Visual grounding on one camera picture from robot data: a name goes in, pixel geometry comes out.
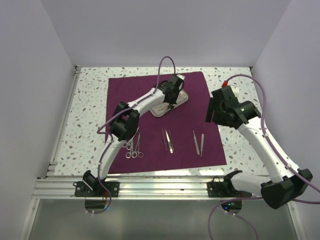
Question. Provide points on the purple surgical cloth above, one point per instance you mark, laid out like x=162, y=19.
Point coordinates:
x=181, y=122

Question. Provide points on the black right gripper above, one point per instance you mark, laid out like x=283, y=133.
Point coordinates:
x=213, y=107

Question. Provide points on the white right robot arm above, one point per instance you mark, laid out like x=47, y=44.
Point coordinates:
x=286, y=180

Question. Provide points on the steel instrument tray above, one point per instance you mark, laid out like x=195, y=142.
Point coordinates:
x=164, y=108

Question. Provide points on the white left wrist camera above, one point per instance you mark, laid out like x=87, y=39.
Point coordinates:
x=182, y=77

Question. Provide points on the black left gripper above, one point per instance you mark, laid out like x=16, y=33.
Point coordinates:
x=173, y=101

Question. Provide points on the steel angled ring scissors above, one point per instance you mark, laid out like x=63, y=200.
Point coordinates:
x=128, y=145

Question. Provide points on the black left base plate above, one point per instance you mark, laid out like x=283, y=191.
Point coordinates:
x=82, y=190

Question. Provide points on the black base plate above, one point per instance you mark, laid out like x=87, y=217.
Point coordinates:
x=82, y=190
x=219, y=188

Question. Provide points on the steel ring-handled scissors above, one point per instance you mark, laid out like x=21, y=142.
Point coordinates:
x=130, y=154

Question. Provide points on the steel forceps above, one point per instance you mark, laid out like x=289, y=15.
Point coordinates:
x=165, y=139

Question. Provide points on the steel wide tweezers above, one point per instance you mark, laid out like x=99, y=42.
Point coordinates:
x=169, y=141

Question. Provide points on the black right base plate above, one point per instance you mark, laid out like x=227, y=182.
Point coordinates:
x=219, y=188

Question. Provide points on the steel scalpel handle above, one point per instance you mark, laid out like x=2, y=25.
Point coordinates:
x=202, y=144
x=196, y=143

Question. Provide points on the aluminium front rail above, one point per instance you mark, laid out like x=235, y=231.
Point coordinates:
x=132, y=188

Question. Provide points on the steel ring-handled hemostat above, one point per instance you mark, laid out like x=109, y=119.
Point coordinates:
x=137, y=153

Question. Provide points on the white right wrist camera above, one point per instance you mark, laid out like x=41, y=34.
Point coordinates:
x=236, y=90

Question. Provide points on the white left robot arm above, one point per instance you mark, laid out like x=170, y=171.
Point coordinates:
x=123, y=125

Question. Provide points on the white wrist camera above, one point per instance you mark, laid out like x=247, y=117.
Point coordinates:
x=182, y=77
x=236, y=90

